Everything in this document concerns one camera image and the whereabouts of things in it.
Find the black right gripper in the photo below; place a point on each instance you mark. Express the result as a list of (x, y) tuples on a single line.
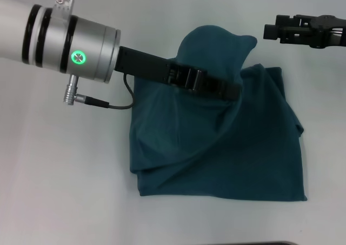
[(329, 32)]

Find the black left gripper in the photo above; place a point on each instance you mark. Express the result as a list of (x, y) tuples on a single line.
[(146, 65)]

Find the teal T-shirt with FREE print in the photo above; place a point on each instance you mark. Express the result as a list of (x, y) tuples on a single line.
[(216, 147)]

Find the dark device edge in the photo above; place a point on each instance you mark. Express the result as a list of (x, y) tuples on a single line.
[(270, 243)]

